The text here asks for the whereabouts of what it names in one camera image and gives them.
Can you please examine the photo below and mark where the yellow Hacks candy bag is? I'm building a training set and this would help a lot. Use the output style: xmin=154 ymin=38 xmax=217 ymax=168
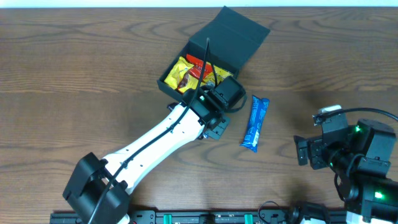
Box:
xmin=200 ymin=66 xmax=233 ymax=87

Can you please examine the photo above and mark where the red candy bag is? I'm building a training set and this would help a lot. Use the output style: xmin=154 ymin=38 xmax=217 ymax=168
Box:
xmin=186 ymin=54 xmax=213 ymax=83

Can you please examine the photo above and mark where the yellow snack packet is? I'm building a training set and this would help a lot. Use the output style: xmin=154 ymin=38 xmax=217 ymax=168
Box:
xmin=164 ymin=57 xmax=194 ymax=90
xmin=177 ymin=74 xmax=198 ymax=93

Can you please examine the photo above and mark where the dark green box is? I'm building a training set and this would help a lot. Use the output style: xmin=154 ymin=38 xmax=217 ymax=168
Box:
xmin=157 ymin=6 xmax=271 ymax=101

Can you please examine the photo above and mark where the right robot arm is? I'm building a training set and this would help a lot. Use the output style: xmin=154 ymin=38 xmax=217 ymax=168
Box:
xmin=294 ymin=110 xmax=397 ymax=223

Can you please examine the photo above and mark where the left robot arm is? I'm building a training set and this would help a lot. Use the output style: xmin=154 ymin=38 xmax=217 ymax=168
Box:
xmin=63 ymin=77 xmax=246 ymax=223

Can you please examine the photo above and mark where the blue snack bar wrapper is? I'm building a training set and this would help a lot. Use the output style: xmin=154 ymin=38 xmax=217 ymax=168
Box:
xmin=240 ymin=95 xmax=270 ymax=153

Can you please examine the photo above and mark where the dark blue snack bar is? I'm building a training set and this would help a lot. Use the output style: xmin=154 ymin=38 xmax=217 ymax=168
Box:
xmin=167 ymin=102 xmax=178 ymax=111

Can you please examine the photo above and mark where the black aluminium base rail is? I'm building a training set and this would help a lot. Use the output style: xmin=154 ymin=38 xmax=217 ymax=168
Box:
xmin=49 ymin=200 xmax=349 ymax=224

